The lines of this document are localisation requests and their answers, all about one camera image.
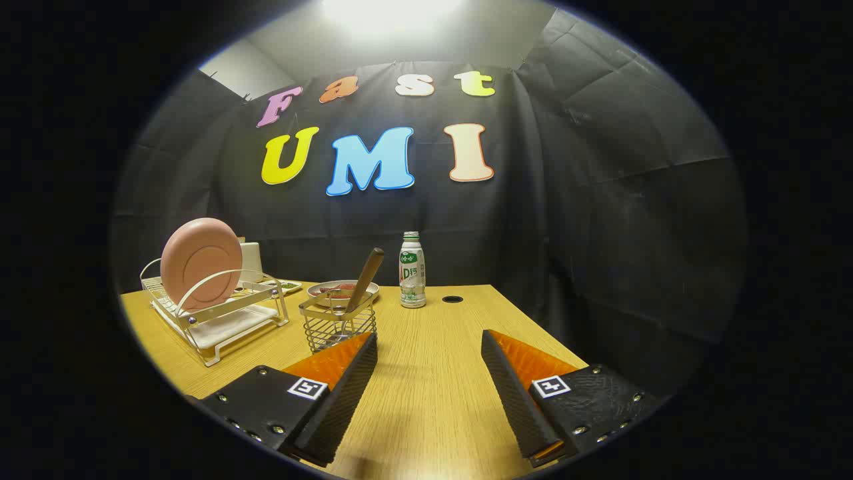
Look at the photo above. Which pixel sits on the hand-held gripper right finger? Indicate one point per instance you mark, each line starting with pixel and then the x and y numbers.
pixel 513 400

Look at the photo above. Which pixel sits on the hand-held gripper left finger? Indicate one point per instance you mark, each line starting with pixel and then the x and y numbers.
pixel 346 400

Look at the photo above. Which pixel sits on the pink plate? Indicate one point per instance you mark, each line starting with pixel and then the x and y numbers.
pixel 200 263

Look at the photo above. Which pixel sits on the beige plate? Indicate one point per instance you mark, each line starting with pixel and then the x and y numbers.
pixel 320 296

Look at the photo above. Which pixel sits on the long red meat patty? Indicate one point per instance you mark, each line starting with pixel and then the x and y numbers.
pixel 340 288

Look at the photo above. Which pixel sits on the white divided tray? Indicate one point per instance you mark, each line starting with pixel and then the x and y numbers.
pixel 288 286

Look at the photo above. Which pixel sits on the white drink bottle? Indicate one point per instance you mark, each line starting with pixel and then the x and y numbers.
pixel 412 280

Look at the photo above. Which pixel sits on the white toaster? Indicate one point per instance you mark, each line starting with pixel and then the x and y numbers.
pixel 251 260

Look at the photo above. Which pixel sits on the black backdrop cloth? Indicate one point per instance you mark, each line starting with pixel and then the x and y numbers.
pixel 600 200

